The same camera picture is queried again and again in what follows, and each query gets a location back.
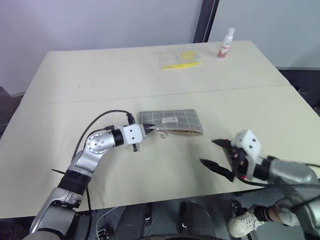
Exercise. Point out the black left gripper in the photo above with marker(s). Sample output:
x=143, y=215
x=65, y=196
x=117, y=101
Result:
x=145, y=130

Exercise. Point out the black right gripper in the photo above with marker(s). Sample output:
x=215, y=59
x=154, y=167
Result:
x=237, y=160

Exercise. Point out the grey grid fabric pouch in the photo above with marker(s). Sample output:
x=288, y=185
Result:
x=175, y=120

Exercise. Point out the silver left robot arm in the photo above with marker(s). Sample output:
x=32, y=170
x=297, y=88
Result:
x=96, y=145

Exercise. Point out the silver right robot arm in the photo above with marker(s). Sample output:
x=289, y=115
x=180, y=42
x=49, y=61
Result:
x=290, y=171

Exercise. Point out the clear yellow-zip plastic bag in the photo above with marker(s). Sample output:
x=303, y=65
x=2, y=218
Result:
x=178, y=57

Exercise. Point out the white sneaker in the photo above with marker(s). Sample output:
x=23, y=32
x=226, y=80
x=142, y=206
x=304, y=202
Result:
x=243, y=221

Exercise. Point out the person's grey trouser leg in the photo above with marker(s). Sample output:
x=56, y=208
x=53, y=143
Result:
x=282, y=212

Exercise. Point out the dark rounded shape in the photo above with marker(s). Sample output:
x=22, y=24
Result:
x=133, y=222

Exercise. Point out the white pink spray bottle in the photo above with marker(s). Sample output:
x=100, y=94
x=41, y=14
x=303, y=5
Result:
x=225, y=46

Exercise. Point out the dark vertical pillar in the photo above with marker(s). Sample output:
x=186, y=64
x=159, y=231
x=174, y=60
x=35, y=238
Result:
x=205, y=20

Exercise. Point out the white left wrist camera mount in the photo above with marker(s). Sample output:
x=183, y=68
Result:
x=133, y=135

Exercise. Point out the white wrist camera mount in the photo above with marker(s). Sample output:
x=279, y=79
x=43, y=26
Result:
x=133, y=135
x=248, y=146

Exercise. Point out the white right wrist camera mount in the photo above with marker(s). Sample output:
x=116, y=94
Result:
x=248, y=146

